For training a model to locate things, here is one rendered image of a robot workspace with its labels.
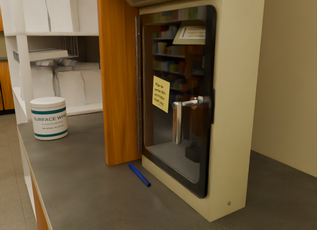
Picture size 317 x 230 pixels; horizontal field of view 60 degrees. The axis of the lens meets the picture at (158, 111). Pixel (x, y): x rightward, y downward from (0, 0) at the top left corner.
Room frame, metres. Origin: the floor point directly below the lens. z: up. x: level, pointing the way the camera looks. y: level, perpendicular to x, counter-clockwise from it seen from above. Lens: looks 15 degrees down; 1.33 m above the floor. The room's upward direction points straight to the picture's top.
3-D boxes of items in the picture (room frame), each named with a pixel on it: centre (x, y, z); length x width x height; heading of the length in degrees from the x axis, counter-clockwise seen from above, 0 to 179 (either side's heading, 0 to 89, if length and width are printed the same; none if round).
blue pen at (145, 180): (0.73, 0.06, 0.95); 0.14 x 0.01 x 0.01; 28
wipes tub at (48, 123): (1.07, 0.44, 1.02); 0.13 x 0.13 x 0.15
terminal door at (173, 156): (0.65, -0.02, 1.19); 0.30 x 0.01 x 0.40; 31
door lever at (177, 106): (0.54, -0.05, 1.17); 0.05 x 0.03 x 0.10; 121
